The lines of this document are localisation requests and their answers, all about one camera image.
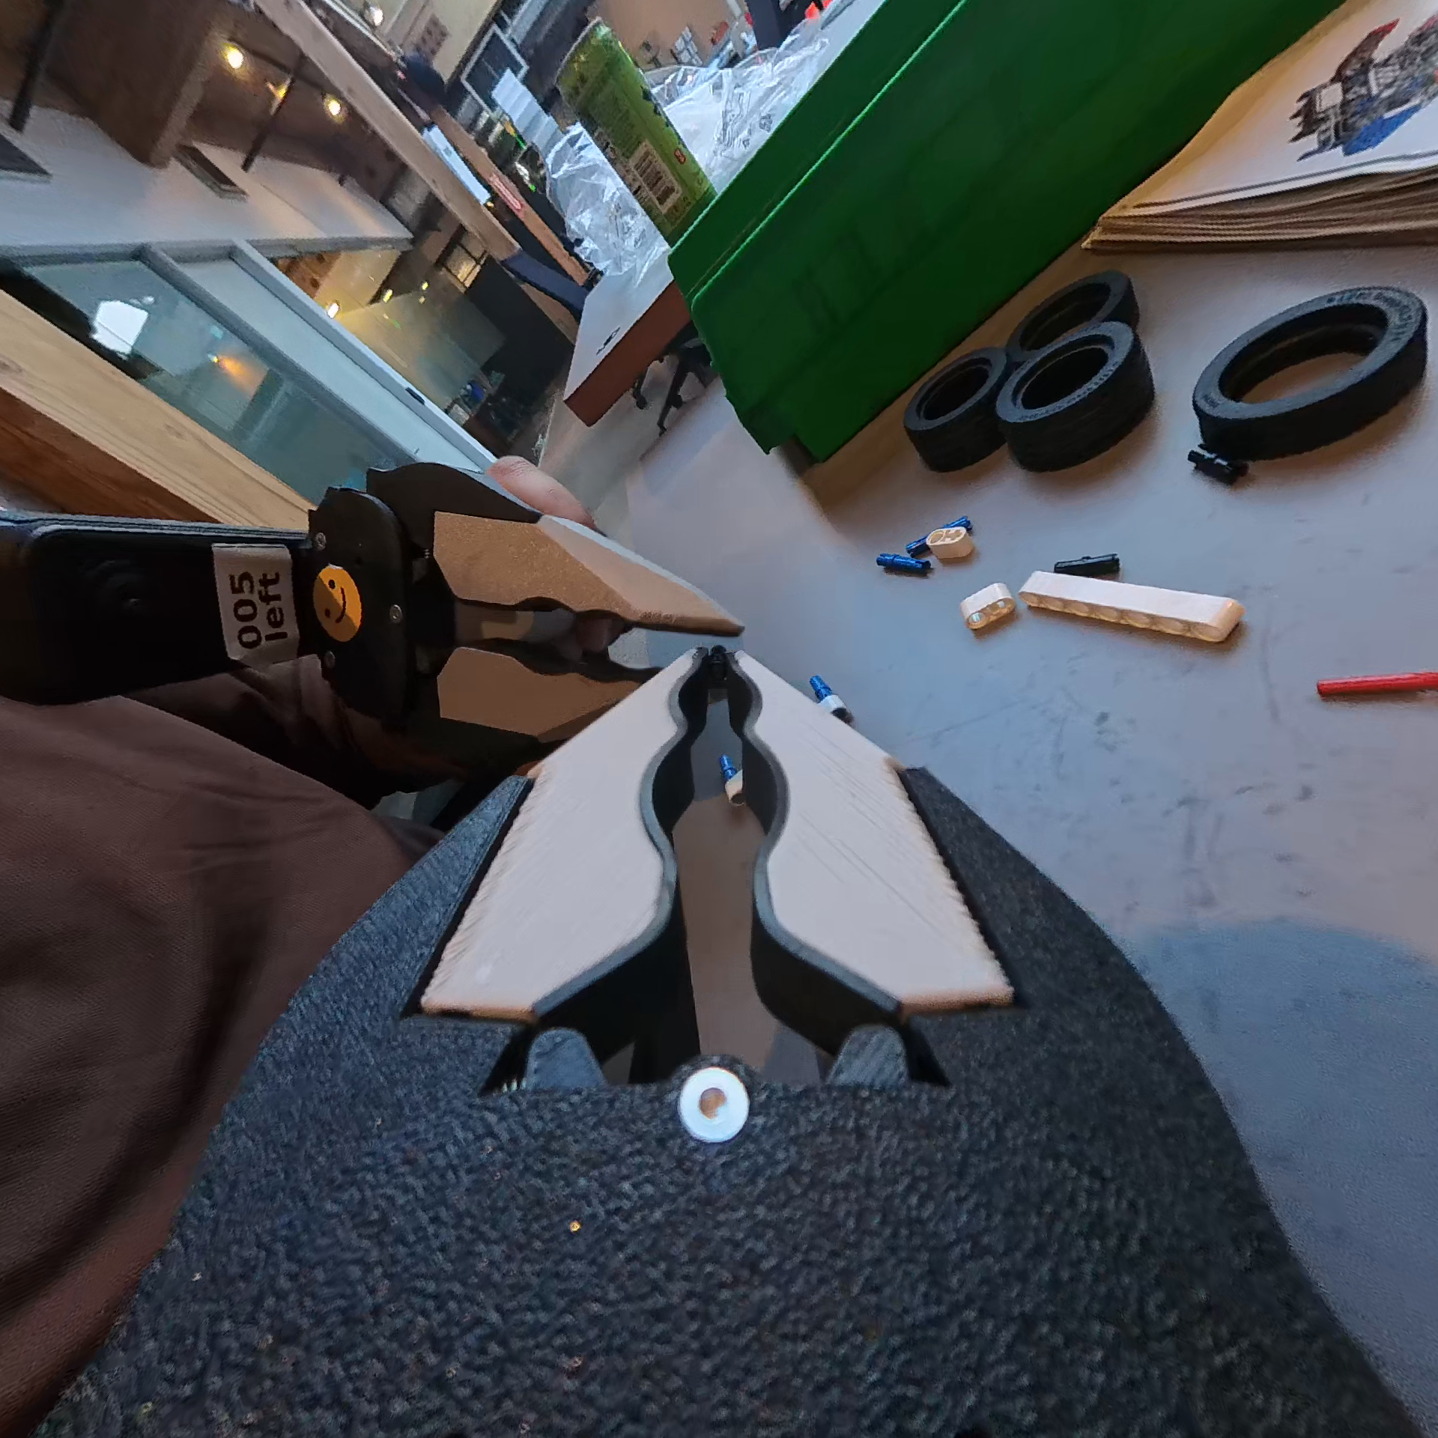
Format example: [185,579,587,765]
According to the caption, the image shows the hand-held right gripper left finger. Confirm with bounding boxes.
[419,645,714,1054]

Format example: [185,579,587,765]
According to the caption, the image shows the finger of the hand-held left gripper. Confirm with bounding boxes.
[436,645,666,744]
[430,510,746,637]

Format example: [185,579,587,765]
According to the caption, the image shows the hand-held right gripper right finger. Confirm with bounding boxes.
[721,646,1014,1056]

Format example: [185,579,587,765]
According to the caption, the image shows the white toy beam with pins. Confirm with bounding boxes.
[725,694,853,805]

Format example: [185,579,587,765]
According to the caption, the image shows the grey desk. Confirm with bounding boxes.
[536,229,1438,1438]

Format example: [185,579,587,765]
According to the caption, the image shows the person's left hand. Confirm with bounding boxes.
[486,453,599,532]

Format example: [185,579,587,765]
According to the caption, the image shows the wooden beam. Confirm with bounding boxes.
[0,288,315,530]

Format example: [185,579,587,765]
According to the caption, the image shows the white table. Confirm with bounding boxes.
[560,267,691,428]

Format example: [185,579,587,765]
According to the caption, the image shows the glass balustrade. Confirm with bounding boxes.
[0,241,507,495]

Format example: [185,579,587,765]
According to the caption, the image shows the person's brown shirt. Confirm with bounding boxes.
[0,656,530,1438]

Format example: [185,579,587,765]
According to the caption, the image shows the long white toy beam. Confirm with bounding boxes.
[1018,568,1246,643]

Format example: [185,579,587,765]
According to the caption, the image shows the black rubber toy tire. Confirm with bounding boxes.
[903,346,1012,472]
[995,321,1156,472]
[1005,269,1139,361]
[1190,285,1430,461]

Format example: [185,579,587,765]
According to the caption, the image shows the green canister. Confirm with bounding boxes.
[557,20,716,242]

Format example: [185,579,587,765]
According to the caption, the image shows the clear plastic bag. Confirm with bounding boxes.
[543,34,832,281]

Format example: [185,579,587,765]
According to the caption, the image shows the green plastic box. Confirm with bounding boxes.
[668,0,1344,461]

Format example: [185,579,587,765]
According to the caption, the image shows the open instruction booklet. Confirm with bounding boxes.
[1083,0,1438,250]

